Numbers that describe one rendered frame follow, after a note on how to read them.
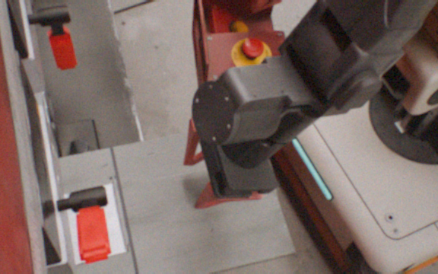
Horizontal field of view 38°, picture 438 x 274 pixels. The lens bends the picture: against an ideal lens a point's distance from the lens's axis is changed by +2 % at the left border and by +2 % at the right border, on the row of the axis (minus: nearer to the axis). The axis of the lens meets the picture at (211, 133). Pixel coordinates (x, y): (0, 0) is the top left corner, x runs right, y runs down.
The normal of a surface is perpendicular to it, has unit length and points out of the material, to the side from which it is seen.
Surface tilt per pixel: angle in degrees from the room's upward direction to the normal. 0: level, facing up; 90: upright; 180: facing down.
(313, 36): 44
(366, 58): 90
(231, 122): 62
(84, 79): 0
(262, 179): 29
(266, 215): 0
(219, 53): 0
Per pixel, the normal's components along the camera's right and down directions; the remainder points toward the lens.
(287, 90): 0.48, -0.58
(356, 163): 0.06, -0.46
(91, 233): -0.11, -0.90
